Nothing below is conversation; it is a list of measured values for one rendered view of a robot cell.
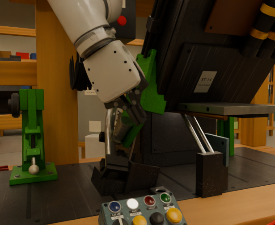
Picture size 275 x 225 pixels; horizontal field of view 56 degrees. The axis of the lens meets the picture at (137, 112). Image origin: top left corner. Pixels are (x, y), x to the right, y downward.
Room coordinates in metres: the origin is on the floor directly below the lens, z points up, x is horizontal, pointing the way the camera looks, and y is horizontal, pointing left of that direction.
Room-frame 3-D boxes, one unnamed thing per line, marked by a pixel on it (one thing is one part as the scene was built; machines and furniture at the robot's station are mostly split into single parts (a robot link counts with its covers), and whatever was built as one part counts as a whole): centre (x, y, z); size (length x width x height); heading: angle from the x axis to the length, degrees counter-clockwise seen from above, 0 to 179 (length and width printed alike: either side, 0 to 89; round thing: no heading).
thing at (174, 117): (0.99, -0.12, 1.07); 0.30 x 0.18 x 0.34; 112
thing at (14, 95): (0.78, 0.37, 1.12); 0.07 x 0.03 x 0.08; 22
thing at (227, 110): (0.76, -0.19, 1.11); 0.39 x 0.16 x 0.03; 22
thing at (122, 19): (0.98, 0.10, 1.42); 0.17 x 0.12 x 0.15; 112
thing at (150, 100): (0.74, -0.03, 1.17); 0.13 x 0.12 x 0.20; 112
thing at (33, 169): (0.72, 0.29, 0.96); 0.06 x 0.03 x 0.06; 22
